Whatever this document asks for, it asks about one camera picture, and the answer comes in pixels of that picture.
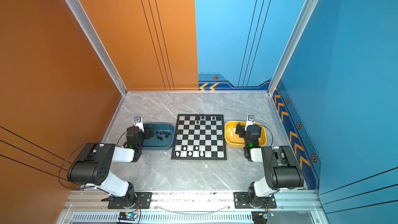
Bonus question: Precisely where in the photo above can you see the white chess pieces in tray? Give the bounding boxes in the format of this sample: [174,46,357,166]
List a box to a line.
[228,128,236,137]

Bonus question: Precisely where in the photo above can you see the right circuit board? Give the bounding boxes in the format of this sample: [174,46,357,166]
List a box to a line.
[251,212,275,224]

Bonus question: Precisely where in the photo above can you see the left green circuit board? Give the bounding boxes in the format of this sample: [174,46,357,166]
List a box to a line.
[117,212,140,224]

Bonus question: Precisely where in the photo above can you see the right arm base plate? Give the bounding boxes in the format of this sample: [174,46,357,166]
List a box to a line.
[233,192,277,209]

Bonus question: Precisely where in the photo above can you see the white chess pieces row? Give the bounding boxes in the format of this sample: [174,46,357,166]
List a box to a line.
[173,145,205,158]

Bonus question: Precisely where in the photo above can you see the teal plastic tray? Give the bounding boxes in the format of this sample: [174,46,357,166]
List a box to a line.
[143,122,175,150]

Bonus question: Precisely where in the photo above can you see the aluminium mounting rail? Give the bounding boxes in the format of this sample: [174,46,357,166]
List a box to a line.
[57,190,329,224]

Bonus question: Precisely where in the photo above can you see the yellow plastic tray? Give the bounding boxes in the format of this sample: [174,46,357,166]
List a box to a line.
[224,120,267,148]

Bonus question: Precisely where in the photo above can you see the black chess pieces in tray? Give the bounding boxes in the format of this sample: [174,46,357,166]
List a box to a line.
[155,130,171,141]

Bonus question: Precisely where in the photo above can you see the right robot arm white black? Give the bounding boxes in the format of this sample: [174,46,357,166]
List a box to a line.
[234,123,305,209]

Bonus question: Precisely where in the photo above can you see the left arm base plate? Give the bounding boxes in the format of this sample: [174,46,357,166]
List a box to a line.
[107,192,152,209]

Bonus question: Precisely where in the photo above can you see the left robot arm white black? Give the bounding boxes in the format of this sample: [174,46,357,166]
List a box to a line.
[67,124,154,209]

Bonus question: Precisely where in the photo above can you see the black chess pieces on board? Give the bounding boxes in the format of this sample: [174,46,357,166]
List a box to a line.
[194,115,223,125]

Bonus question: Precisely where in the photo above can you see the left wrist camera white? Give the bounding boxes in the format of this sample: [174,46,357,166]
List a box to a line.
[134,116,144,132]

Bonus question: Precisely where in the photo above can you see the black white chessboard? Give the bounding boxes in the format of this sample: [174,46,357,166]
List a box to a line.
[171,114,227,161]

